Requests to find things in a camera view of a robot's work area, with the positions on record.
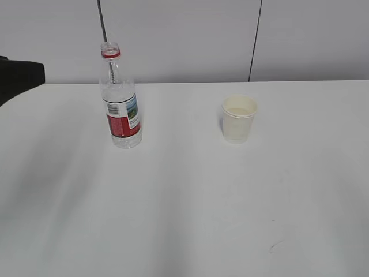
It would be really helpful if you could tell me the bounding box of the white paper cup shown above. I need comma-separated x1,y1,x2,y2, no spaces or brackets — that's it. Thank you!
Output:
222,95,258,144

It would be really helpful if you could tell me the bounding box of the clear water bottle red label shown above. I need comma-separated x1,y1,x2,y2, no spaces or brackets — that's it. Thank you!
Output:
99,42,142,149

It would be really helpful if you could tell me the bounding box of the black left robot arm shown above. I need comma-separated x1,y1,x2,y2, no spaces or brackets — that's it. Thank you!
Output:
0,56,46,106

